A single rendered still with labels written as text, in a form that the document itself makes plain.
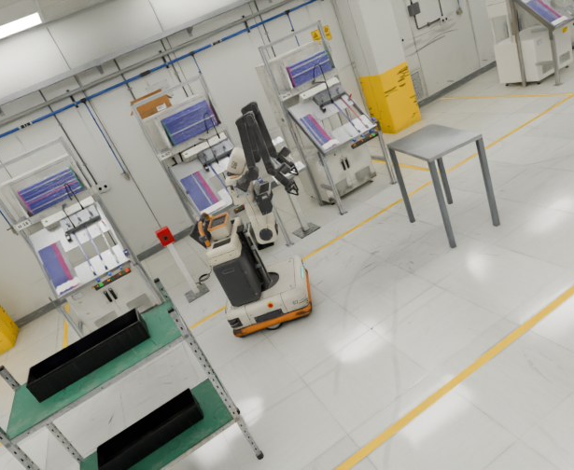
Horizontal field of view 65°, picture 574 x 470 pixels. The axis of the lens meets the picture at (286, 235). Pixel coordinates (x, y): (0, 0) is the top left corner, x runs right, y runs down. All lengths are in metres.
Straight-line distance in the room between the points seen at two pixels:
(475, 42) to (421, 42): 1.16
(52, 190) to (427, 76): 5.91
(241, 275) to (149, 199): 3.09
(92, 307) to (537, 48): 6.34
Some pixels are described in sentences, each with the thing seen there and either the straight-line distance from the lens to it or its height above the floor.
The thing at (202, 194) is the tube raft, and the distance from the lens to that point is 4.51.
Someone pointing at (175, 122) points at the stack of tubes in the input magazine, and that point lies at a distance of 4.68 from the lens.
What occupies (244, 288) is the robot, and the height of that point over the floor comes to 0.43.
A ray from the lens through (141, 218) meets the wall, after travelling 6.30.
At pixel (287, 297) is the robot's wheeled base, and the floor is 0.26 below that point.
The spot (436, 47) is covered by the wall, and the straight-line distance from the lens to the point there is 8.22.
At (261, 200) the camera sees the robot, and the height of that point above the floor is 1.00.
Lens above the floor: 2.04
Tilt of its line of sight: 24 degrees down
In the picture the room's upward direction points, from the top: 24 degrees counter-clockwise
